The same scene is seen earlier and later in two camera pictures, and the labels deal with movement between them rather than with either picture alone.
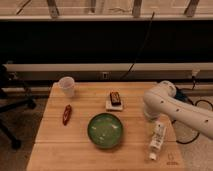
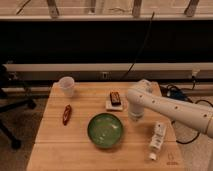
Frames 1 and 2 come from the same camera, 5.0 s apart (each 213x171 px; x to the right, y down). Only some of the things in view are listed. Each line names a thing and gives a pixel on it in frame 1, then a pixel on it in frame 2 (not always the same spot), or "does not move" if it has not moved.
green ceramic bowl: [105, 130] does not move
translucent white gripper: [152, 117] → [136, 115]
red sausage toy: [67, 114] does not move
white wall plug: [195, 71] does not move
